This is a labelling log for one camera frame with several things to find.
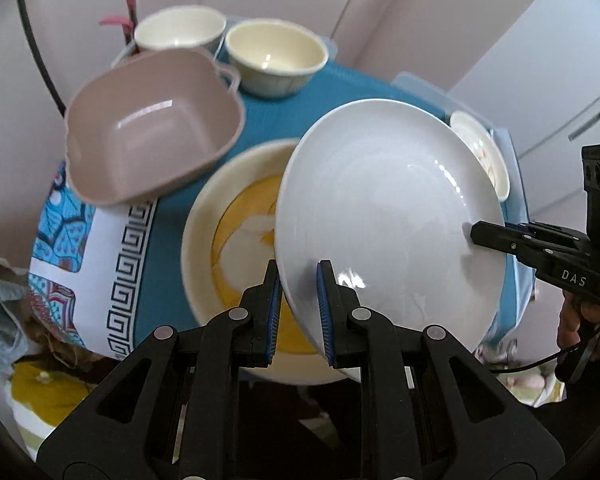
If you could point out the person's right hand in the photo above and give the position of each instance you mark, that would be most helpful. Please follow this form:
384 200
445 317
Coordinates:
567 320

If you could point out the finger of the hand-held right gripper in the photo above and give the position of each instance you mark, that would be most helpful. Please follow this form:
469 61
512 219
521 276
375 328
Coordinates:
505 242

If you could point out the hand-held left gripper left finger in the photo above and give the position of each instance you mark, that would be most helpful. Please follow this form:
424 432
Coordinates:
272 310

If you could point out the white plate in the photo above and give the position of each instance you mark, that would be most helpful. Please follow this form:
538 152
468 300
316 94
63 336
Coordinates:
380 200

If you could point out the large cream yellow-patterned plate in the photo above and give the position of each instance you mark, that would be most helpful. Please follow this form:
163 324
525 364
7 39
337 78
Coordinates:
205 240

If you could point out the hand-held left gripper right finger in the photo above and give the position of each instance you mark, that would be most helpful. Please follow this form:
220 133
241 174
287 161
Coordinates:
325 310

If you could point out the floral bedding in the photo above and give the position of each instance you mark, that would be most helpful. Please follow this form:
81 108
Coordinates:
525 385

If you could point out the cream bowl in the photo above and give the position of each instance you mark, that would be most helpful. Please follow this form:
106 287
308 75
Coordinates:
180 27
270 50

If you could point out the grey-blue cloth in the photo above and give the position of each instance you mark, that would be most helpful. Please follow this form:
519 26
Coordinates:
0 310

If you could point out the yellow cloth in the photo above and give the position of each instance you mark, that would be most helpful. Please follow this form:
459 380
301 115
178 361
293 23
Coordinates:
45 390

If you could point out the small cream patterned plate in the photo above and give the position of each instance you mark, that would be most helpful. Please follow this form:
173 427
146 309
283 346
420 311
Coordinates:
472 135

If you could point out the teal patterned tablecloth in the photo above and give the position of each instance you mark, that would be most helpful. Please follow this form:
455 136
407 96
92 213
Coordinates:
280 120

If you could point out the pink square bowl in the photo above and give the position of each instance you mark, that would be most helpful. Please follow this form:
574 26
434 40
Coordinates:
145 125

